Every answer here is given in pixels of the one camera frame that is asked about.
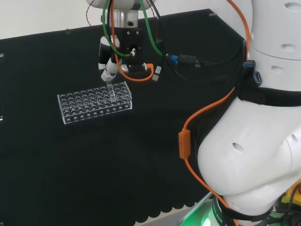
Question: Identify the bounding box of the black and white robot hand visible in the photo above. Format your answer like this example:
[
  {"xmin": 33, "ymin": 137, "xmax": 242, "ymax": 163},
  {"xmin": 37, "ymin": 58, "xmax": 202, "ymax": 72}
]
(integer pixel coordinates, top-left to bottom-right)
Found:
[{"xmin": 98, "ymin": 36, "xmax": 121, "ymax": 82}]

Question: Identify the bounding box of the clear glass test tube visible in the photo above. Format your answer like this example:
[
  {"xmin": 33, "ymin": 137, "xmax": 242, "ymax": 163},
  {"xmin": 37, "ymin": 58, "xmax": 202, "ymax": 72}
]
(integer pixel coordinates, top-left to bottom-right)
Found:
[{"xmin": 106, "ymin": 80, "xmax": 117, "ymax": 102}]

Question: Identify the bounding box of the clear plastic test tube rack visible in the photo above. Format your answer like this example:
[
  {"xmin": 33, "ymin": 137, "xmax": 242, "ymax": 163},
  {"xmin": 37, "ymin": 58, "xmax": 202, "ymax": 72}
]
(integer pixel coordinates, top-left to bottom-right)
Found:
[{"xmin": 57, "ymin": 81, "xmax": 133, "ymax": 125}]

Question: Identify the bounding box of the black adapter block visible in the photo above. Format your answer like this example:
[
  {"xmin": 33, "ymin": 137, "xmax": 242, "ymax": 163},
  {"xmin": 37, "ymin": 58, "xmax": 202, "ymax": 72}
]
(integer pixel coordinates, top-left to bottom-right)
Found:
[{"xmin": 178, "ymin": 54, "xmax": 210, "ymax": 69}]

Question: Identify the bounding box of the black bench cloth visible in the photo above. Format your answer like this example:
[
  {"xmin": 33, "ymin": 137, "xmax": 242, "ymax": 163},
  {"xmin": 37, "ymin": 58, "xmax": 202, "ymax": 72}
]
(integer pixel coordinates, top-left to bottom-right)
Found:
[{"xmin": 0, "ymin": 8, "xmax": 250, "ymax": 226}]

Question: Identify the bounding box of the black hub with blue ports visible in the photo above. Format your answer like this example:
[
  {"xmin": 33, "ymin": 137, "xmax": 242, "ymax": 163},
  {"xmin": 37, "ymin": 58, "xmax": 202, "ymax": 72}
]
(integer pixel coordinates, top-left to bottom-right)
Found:
[{"xmin": 243, "ymin": 60, "xmax": 263, "ymax": 85}]

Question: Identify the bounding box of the yellow stop button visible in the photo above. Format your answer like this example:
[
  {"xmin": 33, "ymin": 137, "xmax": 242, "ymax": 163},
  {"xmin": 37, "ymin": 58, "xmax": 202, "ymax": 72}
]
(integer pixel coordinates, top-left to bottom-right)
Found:
[{"xmin": 281, "ymin": 183, "xmax": 301, "ymax": 206}]

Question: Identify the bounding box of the black cable with usb plug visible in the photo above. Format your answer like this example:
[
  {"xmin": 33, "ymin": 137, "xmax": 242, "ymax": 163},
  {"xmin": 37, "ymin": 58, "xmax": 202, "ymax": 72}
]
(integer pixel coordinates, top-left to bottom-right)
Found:
[{"xmin": 147, "ymin": 0, "xmax": 168, "ymax": 82}]

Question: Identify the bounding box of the thick black cable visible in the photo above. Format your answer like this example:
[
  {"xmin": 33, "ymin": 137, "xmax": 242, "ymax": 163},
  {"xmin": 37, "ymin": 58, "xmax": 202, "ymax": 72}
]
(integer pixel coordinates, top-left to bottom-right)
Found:
[{"xmin": 208, "ymin": 44, "xmax": 248, "ymax": 67}]

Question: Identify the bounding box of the black cable with ferrite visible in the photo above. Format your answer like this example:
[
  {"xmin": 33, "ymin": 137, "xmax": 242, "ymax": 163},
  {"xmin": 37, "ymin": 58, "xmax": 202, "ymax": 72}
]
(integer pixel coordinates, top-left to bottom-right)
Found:
[{"xmin": 174, "ymin": 69, "xmax": 232, "ymax": 84}]

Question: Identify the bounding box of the orange cable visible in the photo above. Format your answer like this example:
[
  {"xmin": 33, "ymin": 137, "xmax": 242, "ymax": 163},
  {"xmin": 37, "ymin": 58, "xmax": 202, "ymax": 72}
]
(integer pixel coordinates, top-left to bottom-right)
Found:
[{"xmin": 110, "ymin": 0, "xmax": 252, "ymax": 226}]

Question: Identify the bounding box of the grey metal base plate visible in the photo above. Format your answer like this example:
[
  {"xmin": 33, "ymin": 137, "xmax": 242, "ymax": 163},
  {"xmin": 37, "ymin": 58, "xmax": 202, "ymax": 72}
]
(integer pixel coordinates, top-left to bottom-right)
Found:
[{"xmin": 178, "ymin": 192, "xmax": 216, "ymax": 226}]

